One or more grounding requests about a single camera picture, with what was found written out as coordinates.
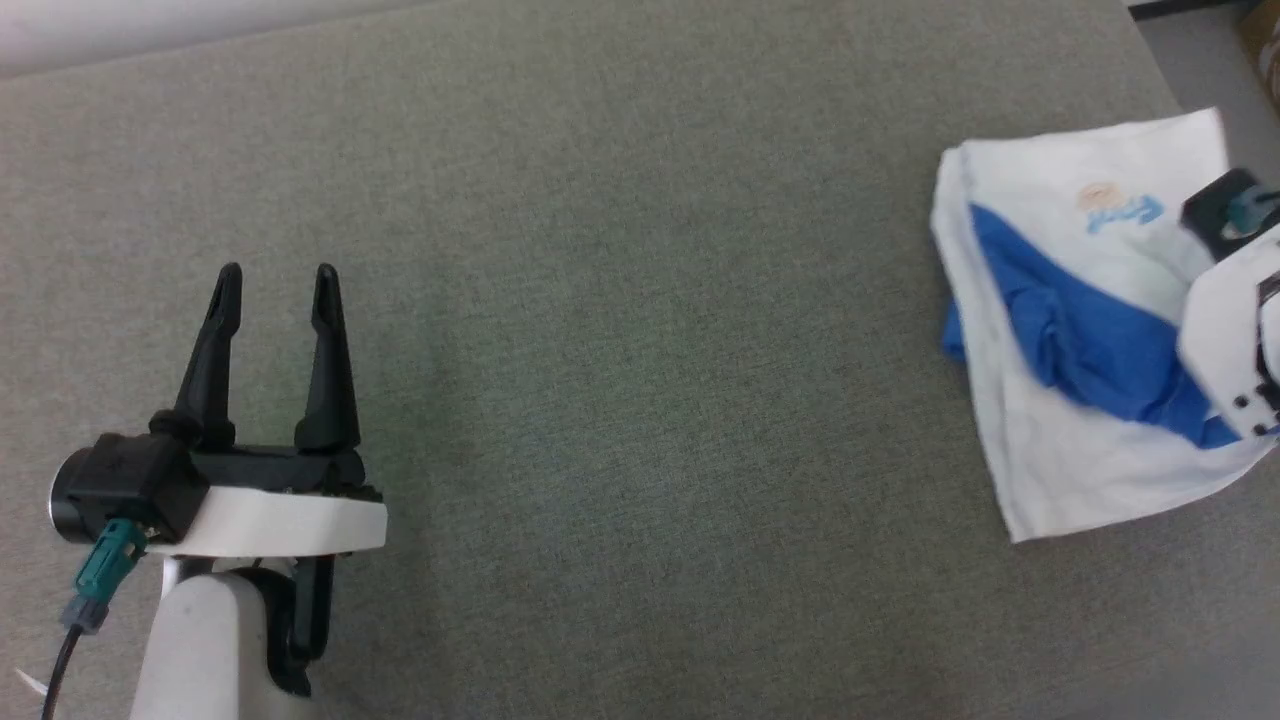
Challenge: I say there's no left green-plug black cable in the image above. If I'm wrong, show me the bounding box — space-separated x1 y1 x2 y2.
40 518 150 720

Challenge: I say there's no right green-plug black cable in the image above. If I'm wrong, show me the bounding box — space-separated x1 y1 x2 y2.
1227 187 1280 238

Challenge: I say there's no brown cardboard box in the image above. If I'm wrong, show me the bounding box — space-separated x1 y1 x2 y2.
1238 0 1280 116

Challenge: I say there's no grey fabric sofa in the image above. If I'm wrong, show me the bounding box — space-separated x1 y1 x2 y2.
0 0 1280 720

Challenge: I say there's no blue and white garment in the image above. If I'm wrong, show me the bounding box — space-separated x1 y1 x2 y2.
929 107 1280 545

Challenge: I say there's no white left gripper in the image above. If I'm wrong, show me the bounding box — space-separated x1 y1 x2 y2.
148 262 389 559

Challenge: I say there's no dark baseboard strip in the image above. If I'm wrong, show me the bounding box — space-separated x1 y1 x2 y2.
1127 0 1253 20

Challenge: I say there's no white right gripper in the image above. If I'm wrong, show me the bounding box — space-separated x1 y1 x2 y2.
1177 224 1280 442

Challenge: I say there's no green-plug black cable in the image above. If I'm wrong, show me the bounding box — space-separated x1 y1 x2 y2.
40 518 150 720
1227 187 1280 238

